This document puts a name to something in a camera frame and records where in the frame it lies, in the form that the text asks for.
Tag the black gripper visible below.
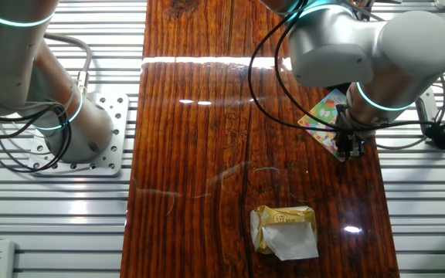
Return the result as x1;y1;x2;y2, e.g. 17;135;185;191
333;124;377;161

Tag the gold wrapped snack packet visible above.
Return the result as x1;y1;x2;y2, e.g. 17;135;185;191
250;205;320;262

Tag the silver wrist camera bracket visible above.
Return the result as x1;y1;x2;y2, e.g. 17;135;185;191
414;86;440;135

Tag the black wrist camera plug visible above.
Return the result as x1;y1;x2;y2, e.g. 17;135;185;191
424;122;445;151

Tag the black camera cable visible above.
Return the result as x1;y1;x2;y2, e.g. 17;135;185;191
273;0;436;131

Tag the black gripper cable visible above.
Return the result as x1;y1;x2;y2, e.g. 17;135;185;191
246;0;339;133

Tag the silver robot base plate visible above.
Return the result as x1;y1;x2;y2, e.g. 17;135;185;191
27;92;130;178

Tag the thick grey base cable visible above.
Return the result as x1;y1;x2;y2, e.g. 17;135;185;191
40;31;93;96

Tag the black base cable bundle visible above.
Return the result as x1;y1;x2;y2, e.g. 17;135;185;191
0;103;73;173

